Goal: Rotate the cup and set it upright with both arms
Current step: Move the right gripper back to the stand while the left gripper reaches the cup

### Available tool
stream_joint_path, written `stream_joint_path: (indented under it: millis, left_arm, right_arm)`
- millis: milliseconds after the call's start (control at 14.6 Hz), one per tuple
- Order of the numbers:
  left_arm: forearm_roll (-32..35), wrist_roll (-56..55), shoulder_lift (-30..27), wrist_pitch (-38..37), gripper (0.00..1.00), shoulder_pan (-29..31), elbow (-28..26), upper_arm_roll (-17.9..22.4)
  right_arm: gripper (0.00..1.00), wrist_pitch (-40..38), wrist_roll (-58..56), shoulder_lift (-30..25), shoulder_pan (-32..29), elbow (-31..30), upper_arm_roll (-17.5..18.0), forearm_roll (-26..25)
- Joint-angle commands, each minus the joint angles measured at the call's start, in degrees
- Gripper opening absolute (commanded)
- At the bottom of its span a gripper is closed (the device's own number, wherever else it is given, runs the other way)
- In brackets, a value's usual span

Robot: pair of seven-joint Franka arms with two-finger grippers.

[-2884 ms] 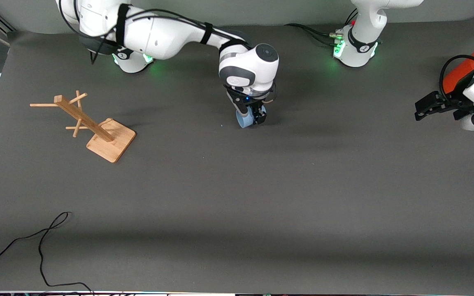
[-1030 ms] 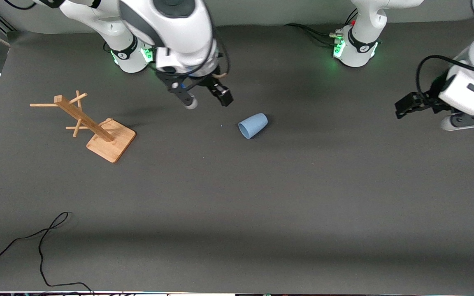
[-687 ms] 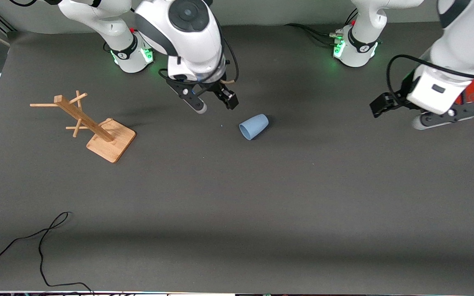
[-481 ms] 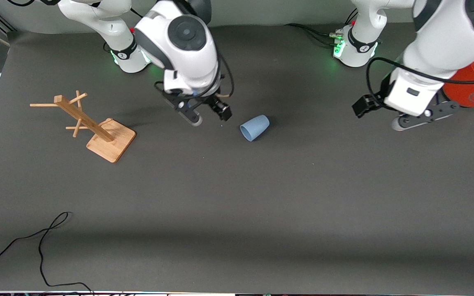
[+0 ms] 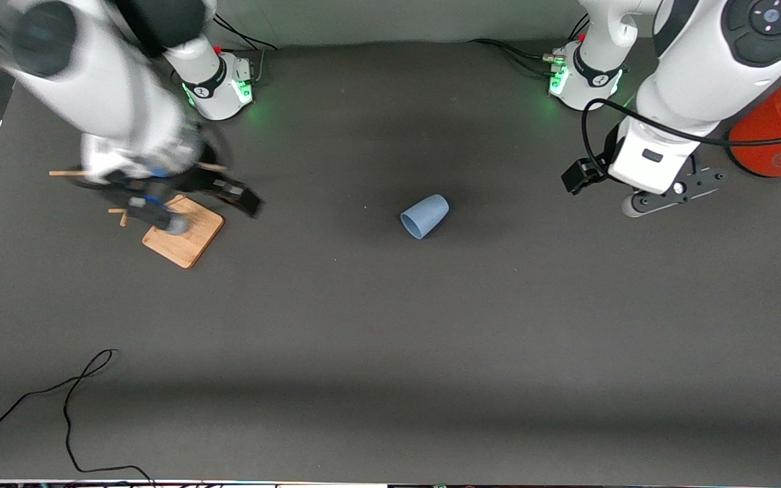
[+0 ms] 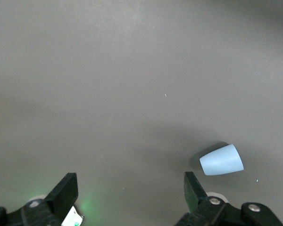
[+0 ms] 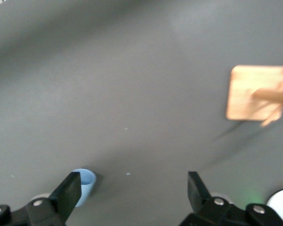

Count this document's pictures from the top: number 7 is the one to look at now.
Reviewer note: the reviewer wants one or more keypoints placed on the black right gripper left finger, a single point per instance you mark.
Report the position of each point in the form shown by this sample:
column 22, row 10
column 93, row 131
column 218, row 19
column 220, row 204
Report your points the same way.
column 66, row 195

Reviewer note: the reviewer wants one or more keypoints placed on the light blue cup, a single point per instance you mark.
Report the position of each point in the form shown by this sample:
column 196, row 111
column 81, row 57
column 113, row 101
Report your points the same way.
column 87, row 186

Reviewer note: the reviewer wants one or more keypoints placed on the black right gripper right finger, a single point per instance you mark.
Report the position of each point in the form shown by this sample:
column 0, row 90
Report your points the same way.
column 202, row 207

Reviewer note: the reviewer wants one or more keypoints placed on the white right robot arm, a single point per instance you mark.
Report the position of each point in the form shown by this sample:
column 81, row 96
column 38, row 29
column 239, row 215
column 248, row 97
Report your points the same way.
column 281, row 200

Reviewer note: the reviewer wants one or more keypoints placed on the wooden mug tree stand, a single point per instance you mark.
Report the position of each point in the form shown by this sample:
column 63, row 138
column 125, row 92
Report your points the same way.
column 250, row 94

